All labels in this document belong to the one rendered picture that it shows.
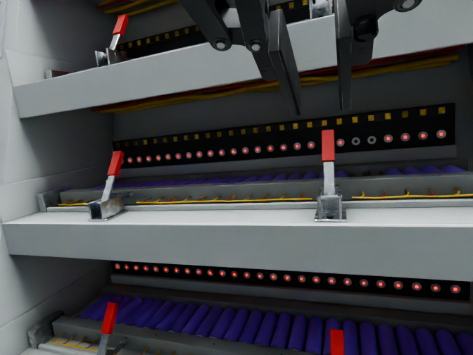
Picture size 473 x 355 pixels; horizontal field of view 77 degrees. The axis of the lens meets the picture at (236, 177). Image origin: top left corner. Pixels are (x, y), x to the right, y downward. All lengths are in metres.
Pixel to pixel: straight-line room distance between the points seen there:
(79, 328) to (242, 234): 0.31
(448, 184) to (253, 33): 0.25
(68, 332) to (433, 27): 0.57
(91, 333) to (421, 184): 0.46
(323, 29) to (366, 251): 0.21
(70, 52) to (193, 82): 0.33
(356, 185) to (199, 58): 0.22
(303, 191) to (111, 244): 0.23
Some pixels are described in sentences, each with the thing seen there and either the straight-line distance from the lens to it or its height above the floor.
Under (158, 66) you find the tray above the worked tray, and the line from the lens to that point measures 0.38.
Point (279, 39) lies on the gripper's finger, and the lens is 0.18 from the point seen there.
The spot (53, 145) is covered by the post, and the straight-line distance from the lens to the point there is 0.57.
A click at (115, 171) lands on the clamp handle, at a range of 0.41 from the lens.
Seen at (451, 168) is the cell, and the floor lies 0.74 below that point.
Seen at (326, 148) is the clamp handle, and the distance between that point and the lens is 0.31.
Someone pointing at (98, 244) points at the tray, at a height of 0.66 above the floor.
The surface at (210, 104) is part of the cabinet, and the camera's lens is 0.56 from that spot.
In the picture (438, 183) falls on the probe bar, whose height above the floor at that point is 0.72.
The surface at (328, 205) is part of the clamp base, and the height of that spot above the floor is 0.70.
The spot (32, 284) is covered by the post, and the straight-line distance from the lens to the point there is 0.56.
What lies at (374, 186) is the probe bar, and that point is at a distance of 0.34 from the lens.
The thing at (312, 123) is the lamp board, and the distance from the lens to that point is 0.45.
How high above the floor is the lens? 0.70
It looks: 7 degrees up
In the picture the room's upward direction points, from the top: 1 degrees counter-clockwise
